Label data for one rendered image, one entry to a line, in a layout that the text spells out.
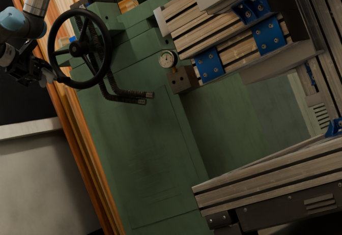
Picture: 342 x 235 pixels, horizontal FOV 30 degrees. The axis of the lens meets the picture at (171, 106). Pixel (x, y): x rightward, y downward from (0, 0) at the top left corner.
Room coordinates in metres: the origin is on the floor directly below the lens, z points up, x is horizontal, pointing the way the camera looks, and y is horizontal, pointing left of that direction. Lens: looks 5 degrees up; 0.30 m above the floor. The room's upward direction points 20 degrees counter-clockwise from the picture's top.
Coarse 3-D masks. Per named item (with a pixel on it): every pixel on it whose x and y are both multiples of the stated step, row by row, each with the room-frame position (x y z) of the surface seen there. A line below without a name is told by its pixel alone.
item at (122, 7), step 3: (123, 0) 2.40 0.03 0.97; (126, 0) 2.40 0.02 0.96; (129, 0) 2.39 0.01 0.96; (120, 3) 2.41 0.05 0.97; (123, 3) 2.41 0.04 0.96; (120, 6) 2.42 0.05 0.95; (123, 6) 2.41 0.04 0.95; (120, 9) 2.42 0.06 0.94; (123, 9) 2.41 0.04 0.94; (126, 9) 2.40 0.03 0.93; (123, 12) 2.41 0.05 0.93
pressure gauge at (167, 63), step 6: (162, 54) 2.19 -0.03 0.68; (168, 54) 2.18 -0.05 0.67; (174, 54) 2.18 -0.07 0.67; (162, 60) 2.20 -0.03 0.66; (168, 60) 2.19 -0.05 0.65; (174, 60) 2.17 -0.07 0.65; (162, 66) 2.20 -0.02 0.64; (168, 66) 2.19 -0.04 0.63; (174, 66) 2.21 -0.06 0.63; (174, 72) 2.21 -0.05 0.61
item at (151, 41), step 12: (144, 36) 2.29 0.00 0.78; (156, 36) 2.27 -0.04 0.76; (120, 48) 2.35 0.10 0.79; (132, 48) 2.32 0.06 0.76; (144, 48) 2.30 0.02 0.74; (156, 48) 2.27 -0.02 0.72; (168, 48) 2.31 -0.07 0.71; (96, 60) 2.42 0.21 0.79; (120, 60) 2.36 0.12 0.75; (132, 60) 2.33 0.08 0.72; (72, 72) 2.48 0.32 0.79; (84, 72) 2.45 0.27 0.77
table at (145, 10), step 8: (152, 0) 2.25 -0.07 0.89; (160, 0) 2.23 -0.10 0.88; (168, 0) 2.22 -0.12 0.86; (136, 8) 2.29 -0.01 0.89; (144, 8) 2.27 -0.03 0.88; (152, 8) 2.25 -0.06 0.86; (120, 16) 2.33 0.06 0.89; (128, 16) 2.31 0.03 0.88; (136, 16) 2.29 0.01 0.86; (144, 16) 2.28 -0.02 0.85; (152, 16) 2.27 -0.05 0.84; (112, 24) 2.26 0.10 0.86; (120, 24) 2.31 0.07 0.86; (128, 24) 2.31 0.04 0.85; (96, 32) 2.28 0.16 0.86; (112, 32) 2.29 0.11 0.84; (120, 32) 2.34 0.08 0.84; (64, 48) 2.48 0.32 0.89; (56, 56) 2.51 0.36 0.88; (64, 56) 2.49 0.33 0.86; (72, 56) 2.47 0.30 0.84; (64, 64) 2.53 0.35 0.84
